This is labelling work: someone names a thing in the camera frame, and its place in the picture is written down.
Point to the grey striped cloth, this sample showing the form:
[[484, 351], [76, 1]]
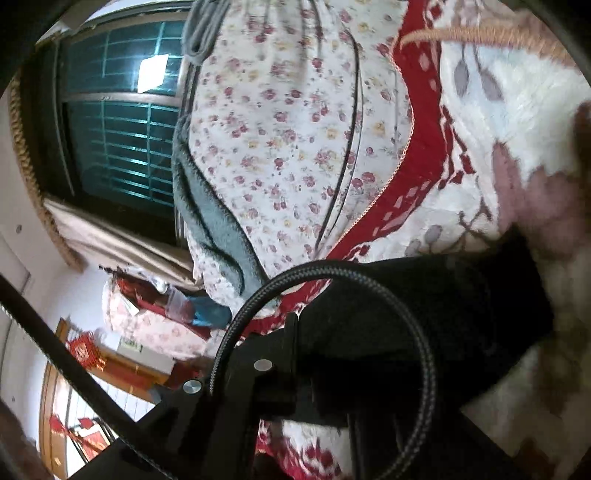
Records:
[[201, 29]]

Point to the window with green grille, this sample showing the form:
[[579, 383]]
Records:
[[99, 107]]

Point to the white floral quilt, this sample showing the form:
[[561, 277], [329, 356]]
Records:
[[300, 121]]

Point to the black pants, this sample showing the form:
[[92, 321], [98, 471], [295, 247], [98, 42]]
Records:
[[480, 312]]

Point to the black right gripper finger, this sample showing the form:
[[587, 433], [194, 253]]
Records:
[[191, 434]]

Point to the wooden door frame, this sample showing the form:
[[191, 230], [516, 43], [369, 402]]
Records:
[[92, 392]]

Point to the red chinese knot decoration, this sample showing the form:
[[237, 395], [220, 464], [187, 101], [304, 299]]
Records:
[[84, 349]]

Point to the teal fleece jacket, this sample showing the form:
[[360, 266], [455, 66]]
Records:
[[223, 257]]

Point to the beige curtain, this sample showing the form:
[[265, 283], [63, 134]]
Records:
[[102, 243]]

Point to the blue folded cloth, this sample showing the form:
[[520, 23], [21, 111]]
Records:
[[209, 314]]

